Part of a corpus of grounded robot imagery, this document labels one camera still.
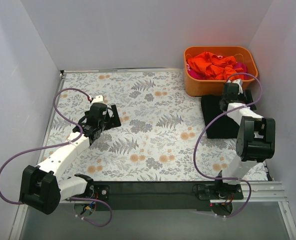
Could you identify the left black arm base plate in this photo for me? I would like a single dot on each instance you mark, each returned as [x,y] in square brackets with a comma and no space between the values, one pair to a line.
[99,192]

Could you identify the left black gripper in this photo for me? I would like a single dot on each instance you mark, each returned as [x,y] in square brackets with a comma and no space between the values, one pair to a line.
[110,116]

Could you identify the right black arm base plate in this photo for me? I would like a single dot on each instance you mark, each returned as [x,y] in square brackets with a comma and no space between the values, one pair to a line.
[210,191]

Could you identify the aluminium frame rail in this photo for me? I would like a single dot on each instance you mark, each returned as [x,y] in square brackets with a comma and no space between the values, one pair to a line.
[164,211]

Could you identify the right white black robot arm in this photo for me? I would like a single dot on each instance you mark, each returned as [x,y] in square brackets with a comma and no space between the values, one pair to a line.
[255,140]

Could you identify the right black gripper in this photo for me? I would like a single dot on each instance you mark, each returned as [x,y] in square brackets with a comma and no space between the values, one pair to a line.
[249,97]

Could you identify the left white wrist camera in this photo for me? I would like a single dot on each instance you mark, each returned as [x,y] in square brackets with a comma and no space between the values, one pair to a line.
[96,99]

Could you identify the orange plastic laundry basket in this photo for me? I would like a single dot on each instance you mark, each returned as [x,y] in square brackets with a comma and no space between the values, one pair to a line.
[198,88]

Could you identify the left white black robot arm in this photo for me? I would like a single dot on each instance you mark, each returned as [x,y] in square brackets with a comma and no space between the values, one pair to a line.
[41,185]

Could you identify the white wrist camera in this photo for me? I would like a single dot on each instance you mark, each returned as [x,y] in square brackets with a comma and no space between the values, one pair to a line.
[236,81]
[96,99]

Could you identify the floral patterned table mat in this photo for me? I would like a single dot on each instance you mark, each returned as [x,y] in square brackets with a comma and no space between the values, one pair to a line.
[160,138]

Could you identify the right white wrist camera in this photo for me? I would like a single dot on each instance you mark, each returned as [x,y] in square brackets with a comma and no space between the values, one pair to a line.
[236,81]

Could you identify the orange t shirt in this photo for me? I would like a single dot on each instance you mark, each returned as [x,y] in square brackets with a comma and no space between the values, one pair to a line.
[208,62]

